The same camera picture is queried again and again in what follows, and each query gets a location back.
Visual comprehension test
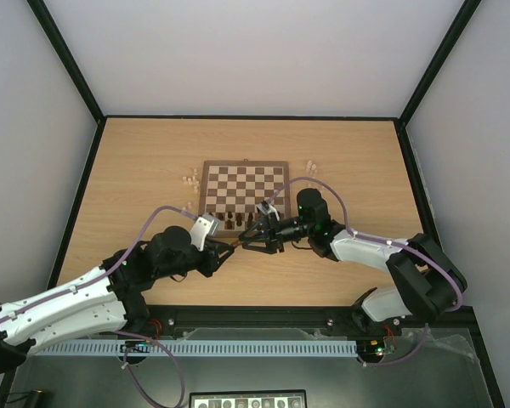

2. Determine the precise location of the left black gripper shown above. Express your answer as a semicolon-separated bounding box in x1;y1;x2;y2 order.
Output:
156;237;235;279

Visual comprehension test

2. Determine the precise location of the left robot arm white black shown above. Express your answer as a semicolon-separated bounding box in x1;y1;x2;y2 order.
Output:
0;226;235;374

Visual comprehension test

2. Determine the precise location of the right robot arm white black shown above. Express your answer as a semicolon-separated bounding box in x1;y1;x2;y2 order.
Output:
239;188;468;333

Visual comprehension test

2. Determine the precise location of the wooden chess board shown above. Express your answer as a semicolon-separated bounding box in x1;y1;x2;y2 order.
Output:
193;160;291;238

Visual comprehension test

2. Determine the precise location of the left circuit board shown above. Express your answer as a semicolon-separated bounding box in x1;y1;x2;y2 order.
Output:
121;337;156;354

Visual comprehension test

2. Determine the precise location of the circuit board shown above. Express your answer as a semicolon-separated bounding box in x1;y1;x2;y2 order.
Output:
121;337;156;354
360;337;397;356

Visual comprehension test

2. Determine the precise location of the right circuit board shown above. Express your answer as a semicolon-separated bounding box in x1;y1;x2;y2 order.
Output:
360;337;397;356

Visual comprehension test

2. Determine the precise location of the small dark cylinder object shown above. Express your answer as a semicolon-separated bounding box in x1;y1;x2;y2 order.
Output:
24;390;47;408

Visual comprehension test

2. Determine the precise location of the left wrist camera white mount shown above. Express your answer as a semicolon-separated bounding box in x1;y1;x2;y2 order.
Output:
190;213;219;252

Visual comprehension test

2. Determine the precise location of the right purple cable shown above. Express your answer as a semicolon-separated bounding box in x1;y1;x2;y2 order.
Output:
261;176;465;367

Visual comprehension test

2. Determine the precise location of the purple cable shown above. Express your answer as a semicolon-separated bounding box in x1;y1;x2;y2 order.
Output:
0;206;186;408
261;176;465;367

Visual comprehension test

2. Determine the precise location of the black aluminium frame rail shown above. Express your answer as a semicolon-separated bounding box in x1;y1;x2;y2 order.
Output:
25;302;477;341

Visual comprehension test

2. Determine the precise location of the grey slotted cable duct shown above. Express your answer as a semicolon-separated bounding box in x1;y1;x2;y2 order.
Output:
37;339;358;358

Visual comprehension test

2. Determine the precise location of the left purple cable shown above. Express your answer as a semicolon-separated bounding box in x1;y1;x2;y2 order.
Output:
0;206;186;408

